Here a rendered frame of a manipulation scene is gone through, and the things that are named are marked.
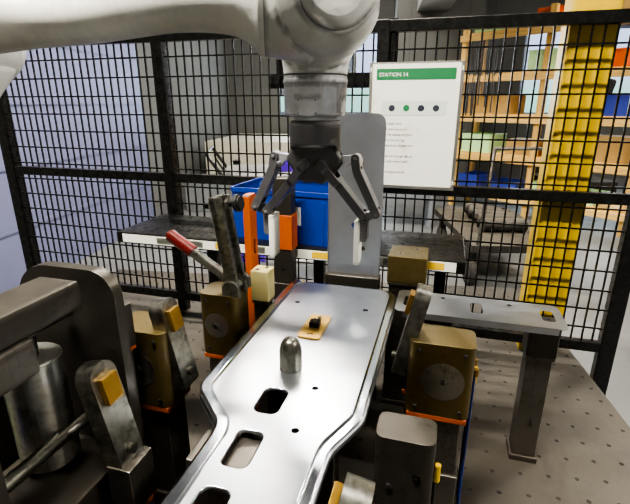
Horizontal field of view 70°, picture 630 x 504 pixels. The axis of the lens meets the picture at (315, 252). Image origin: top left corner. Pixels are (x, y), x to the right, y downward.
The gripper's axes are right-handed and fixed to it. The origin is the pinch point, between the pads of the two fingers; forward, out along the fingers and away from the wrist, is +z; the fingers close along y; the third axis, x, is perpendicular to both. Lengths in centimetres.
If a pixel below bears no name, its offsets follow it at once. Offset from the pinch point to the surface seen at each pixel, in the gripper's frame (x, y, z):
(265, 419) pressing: -23.8, 0.7, 13.5
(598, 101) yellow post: 58, 51, -23
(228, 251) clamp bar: -1.7, -14.3, 0.7
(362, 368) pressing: -9.9, 9.9, 13.4
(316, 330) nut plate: -1.3, 0.7, 13.1
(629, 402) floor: 151, 113, 113
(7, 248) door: 174, -283, 78
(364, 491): -40.8, 15.3, 3.3
